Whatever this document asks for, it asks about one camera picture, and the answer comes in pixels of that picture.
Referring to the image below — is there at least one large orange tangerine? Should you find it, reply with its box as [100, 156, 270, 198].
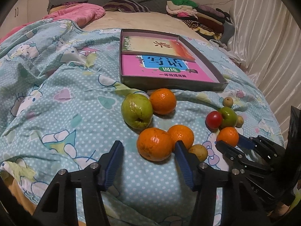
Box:
[136, 128, 174, 162]

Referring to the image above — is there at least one light blue cartoon quilt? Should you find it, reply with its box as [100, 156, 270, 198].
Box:
[0, 18, 285, 226]

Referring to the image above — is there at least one small orange tangerine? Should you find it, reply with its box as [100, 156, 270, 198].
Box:
[216, 127, 239, 147]

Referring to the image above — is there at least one brown longan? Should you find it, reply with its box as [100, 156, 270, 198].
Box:
[222, 97, 234, 108]
[236, 115, 244, 128]

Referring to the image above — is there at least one brown longan fruit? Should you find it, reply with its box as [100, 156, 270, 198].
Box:
[188, 144, 208, 162]

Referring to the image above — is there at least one green lime fruit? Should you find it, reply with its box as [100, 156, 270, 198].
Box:
[218, 107, 238, 129]

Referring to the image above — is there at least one striped purple pillow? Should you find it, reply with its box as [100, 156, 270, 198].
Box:
[103, 0, 150, 13]

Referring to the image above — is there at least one large green guava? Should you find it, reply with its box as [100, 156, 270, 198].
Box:
[121, 93, 153, 130]

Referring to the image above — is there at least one cream orange book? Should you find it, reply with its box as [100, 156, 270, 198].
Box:
[121, 36, 195, 62]

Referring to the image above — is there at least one white wardrobe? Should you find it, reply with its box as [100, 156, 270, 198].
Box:
[0, 0, 28, 37]

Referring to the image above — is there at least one beige bed sheet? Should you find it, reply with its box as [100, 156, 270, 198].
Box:
[84, 11, 208, 42]

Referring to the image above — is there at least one white satin curtain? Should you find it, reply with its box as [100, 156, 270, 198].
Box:
[230, 0, 300, 139]

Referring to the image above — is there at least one shallow grey cardboard box tray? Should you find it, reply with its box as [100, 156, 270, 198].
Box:
[119, 29, 228, 92]

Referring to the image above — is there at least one stack of folded clothes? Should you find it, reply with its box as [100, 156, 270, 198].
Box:
[166, 0, 235, 44]

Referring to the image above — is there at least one red cherry tomato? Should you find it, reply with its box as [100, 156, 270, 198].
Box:
[205, 111, 222, 129]

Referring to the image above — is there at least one pink exercise book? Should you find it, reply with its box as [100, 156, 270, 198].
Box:
[121, 55, 218, 83]

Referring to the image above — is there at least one pink quilt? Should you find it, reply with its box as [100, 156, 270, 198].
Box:
[1, 3, 106, 49]

